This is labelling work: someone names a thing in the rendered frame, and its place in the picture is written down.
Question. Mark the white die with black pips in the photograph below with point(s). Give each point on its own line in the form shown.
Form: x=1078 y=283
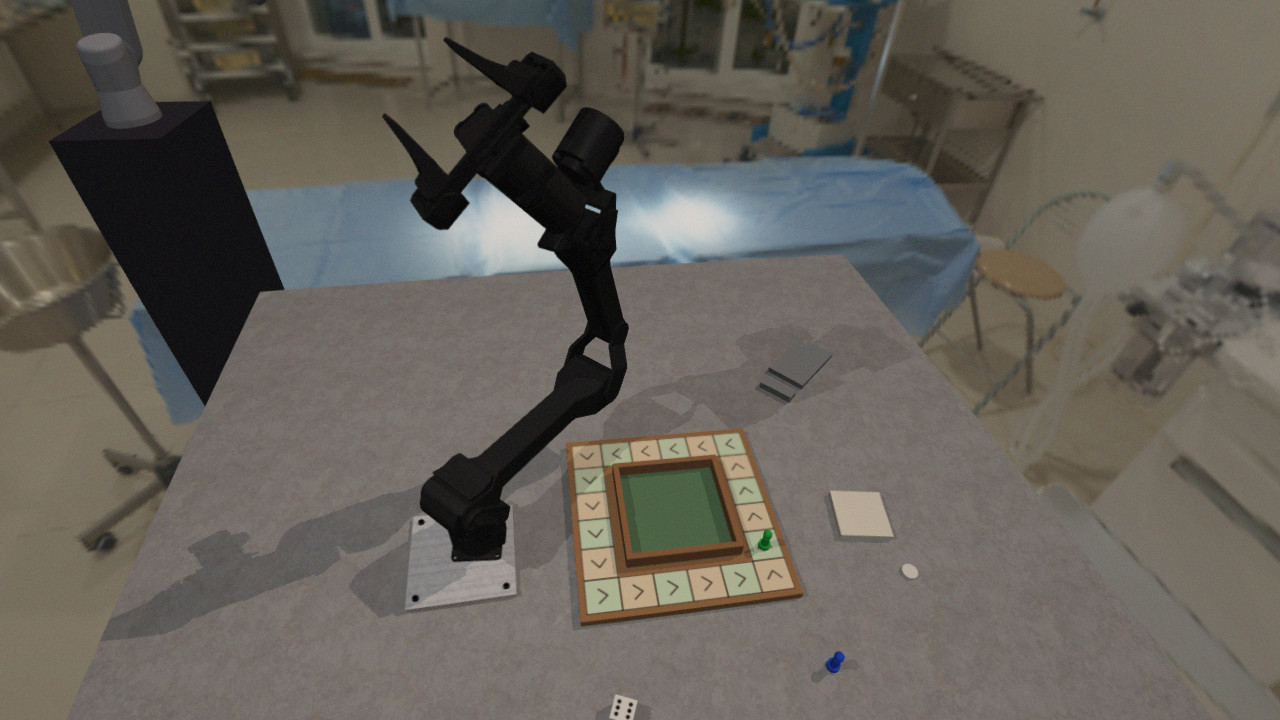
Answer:
x=623 y=708

